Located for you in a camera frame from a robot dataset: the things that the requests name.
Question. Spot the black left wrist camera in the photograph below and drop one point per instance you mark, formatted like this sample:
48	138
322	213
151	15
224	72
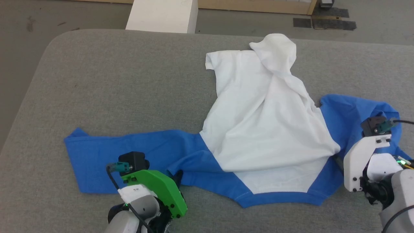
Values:
134	161

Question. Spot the white rectangular box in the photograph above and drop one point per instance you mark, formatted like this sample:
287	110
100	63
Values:
161	16

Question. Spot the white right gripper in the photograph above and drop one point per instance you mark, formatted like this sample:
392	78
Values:
355	161

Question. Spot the white and blue garment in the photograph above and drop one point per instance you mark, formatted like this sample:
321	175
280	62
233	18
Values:
258	129

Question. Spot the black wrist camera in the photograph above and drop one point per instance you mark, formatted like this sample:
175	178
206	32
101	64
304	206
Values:
373	126
134	161

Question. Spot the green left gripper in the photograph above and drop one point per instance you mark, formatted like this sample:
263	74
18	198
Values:
158	184

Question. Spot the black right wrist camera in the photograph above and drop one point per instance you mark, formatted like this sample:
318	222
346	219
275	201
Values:
373	126

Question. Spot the grey fabric sofa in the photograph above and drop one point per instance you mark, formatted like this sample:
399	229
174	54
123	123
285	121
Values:
129	81

